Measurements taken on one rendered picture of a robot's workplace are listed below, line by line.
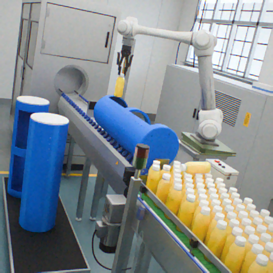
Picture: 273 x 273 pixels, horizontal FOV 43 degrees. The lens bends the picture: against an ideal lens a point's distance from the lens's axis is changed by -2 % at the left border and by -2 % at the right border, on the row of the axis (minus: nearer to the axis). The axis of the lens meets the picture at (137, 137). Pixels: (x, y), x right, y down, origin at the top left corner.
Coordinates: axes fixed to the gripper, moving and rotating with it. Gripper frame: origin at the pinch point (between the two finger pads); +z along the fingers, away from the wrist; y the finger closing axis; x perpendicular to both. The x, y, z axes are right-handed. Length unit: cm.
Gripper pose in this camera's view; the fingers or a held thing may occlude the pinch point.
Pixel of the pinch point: (122, 70)
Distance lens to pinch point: 277.0
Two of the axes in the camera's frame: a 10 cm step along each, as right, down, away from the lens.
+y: -8.9, -0.5, -4.5
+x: 4.1, 3.2, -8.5
